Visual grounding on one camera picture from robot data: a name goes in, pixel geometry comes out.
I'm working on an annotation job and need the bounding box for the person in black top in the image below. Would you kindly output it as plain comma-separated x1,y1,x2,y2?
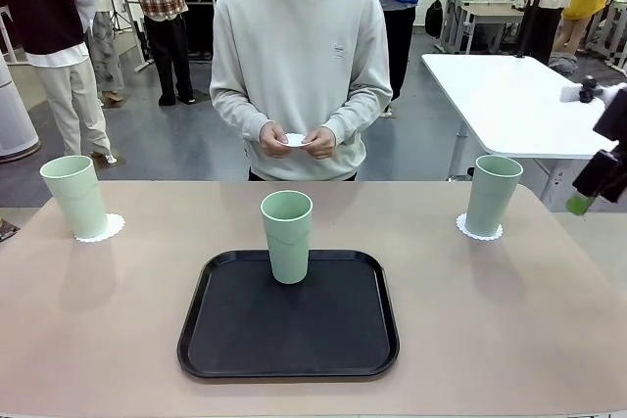
0,0,119,168

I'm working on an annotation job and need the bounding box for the person's right forearm grey sleeve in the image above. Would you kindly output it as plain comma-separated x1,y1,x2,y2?
209,79,275,143

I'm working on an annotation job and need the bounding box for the white scalloped paper coaster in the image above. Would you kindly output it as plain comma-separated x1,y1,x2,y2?
74,212,126,245
277,131,314,149
455,212,505,243

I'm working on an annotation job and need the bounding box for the black plastic serving tray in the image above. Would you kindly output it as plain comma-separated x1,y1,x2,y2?
176,249,401,380

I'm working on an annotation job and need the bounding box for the grey background desk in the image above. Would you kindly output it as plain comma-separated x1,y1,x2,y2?
440,0,528,55

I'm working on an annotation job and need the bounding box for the person's right hand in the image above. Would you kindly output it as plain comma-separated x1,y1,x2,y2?
259,121,291,160

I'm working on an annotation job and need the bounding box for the pale green tall cup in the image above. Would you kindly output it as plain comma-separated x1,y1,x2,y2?
260,190,314,286
39,155,110,239
462,154,524,237

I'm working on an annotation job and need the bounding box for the black backpack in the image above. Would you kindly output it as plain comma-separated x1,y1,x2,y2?
424,0,445,38

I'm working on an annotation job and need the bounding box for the black tripod stand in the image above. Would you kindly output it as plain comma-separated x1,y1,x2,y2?
513,0,557,60

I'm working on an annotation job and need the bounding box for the person in grey sweatshirt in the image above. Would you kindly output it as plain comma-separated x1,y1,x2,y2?
209,0,394,182

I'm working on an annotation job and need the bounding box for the white background table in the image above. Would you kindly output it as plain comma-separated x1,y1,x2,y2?
420,53,627,216

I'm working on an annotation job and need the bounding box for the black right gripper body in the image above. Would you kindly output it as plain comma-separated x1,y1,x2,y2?
592,89,627,145

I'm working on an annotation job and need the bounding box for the person in patterned grey trousers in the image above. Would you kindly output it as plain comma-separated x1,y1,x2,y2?
72,0,126,106

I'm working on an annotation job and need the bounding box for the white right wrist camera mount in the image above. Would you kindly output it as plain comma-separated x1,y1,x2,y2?
560,73,627,107

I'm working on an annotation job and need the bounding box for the grey cloth bundle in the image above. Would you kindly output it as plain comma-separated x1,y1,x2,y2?
548,51,579,76

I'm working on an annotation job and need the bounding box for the person's left forearm grey sleeve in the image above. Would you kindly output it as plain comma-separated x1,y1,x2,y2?
322,79,394,145

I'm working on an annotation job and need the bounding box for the person's left hand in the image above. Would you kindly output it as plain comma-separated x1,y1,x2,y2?
302,126,339,161

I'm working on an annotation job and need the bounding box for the white cylindrical appliance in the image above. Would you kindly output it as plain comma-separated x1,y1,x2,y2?
0,60,40,163

